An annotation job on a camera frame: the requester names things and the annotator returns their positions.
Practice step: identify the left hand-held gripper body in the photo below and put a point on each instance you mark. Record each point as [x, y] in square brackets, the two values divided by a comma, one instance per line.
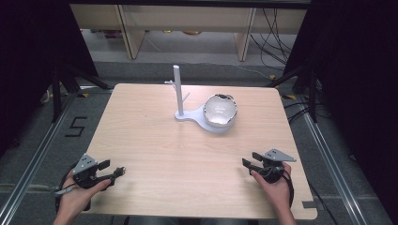
[85, 165]

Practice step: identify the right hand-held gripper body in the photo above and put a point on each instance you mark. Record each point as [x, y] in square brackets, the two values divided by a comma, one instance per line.
[275, 156]

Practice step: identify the person's left hand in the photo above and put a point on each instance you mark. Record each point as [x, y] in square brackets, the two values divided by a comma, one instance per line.
[78, 197]

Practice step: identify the person's right hand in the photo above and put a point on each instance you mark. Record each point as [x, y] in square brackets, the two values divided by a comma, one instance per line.
[277, 192]

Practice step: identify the grey tape strip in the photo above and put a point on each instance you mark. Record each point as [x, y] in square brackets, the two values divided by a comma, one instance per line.
[309, 205]

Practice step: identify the shiny silver bowl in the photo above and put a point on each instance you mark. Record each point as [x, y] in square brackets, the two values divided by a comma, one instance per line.
[219, 110]

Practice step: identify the black metal stand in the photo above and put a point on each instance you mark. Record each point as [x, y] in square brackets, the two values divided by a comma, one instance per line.
[57, 93]
[312, 93]

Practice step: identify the white peg stand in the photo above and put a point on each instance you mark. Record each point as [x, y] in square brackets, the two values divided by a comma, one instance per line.
[179, 93]

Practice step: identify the black curtain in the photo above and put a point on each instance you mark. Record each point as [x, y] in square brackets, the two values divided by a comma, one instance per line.
[359, 78]
[31, 62]

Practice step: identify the beige wooden desk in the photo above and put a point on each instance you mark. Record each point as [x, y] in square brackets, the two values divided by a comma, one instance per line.
[187, 18]

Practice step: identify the metal floor rail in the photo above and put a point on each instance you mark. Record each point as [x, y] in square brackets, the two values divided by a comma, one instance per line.
[331, 168]
[34, 162]

